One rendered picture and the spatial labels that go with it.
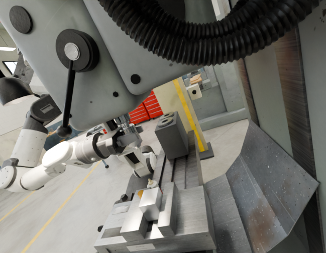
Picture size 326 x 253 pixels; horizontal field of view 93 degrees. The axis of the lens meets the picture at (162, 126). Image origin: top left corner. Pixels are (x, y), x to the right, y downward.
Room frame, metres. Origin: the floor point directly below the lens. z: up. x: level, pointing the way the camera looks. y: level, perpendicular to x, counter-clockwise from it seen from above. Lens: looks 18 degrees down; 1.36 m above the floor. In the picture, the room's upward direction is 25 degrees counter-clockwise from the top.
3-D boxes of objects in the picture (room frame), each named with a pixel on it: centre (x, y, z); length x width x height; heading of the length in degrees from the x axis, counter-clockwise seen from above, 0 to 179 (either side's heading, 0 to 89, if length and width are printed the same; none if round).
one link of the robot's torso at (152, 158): (1.29, 0.30, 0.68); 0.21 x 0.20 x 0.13; 173
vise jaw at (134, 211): (0.39, 0.17, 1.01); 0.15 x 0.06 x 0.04; 163
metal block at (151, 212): (0.38, 0.12, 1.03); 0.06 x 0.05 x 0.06; 163
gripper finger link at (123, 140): (0.43, 0.11, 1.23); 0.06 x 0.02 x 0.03; 73
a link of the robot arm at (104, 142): (0.48, 0.18, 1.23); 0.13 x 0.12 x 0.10; 163
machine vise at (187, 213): (0.39, 0.15, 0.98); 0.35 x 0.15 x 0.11; 73
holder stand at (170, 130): (0.84, -0.04, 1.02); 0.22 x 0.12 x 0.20; 164
